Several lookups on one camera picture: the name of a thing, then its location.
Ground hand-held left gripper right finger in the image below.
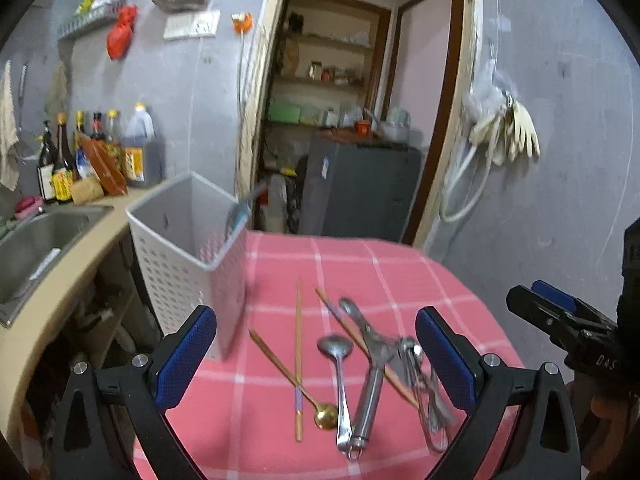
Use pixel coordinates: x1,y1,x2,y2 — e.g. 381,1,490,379
415,306,583,480

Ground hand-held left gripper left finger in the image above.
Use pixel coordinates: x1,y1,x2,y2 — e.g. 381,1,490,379
52,305,218,480

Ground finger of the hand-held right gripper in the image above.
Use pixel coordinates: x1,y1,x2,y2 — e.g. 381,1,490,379
530,280,608,322
506,285,617,361

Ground metal whisk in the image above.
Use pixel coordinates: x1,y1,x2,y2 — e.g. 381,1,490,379
397,337,456,453

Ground stainless steel kitchen tongs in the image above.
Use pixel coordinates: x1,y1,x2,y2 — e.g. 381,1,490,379
339,297,401,461

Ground white perforated utensil basket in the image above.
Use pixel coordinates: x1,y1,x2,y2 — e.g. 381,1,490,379
125,170,249,361

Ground silver metal spoon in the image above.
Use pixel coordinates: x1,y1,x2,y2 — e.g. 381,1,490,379
317,335,354,453

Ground wooden chopstick with purple band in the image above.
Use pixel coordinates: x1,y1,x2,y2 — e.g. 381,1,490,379
295,275,304,442

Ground plain wooden chopstick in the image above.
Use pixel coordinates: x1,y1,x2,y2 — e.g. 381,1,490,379
315,287,421,409

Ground gold spoon with thin handle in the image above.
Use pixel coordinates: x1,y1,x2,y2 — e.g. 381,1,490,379
248,329,339,431

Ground person's right hand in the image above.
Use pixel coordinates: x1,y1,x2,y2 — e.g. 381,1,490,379
567,382,640,478

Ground bluish metal spoon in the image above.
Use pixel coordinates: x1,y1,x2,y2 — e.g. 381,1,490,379
226,182,269,238

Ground pink plaid tablecloth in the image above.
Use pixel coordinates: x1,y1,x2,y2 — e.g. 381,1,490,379
132,230,526,480

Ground cream rubber gloves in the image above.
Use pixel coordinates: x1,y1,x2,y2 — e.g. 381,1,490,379
467,92,541,166

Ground stainless steel sink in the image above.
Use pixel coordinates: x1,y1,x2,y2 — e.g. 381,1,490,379
0,205,116,328

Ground grey cabinet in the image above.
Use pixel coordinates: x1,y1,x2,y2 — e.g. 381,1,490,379
299,130,423,243

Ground beige food packet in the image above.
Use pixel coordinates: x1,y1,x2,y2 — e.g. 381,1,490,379
70,177,105,206

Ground brown snack packet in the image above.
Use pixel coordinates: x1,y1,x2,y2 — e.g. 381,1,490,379
80,139,128,197

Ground large cooking oil jug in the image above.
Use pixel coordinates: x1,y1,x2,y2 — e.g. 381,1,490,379
122,102,165,188

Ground dark sauce bottle yellow label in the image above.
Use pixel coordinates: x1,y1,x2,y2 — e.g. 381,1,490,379
52,112,76,204

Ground pink sponge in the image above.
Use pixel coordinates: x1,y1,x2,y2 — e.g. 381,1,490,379
14,196,45,220

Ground white metal pot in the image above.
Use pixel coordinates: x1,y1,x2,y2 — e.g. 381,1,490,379
380,121,411,143

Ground dark sauce bottle white label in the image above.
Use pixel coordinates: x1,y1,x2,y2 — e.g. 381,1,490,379
36,120,57,204

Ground amber sauce bottle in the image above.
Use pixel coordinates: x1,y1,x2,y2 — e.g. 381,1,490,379
105,109,123,171

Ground green box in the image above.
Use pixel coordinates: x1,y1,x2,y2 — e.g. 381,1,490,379
267,102,301,123

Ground beige hanging towel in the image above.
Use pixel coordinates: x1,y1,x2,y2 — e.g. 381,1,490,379
0,60,21,191

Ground red plastic bag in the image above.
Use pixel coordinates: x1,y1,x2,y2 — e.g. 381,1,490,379
106,5,138,61

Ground wooden shelf unit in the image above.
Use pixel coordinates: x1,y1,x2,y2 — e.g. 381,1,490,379
265,0,393,126

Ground white hose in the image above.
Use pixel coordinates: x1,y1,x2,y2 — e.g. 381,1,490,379
440,135,493,223

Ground wooden door frame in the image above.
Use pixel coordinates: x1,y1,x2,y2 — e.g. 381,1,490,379
235,0,483,251

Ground white wall socket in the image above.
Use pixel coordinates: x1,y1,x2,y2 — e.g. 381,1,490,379
164,10,221,41

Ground metal wall rack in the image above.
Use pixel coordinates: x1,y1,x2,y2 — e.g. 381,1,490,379
57,2,126,41

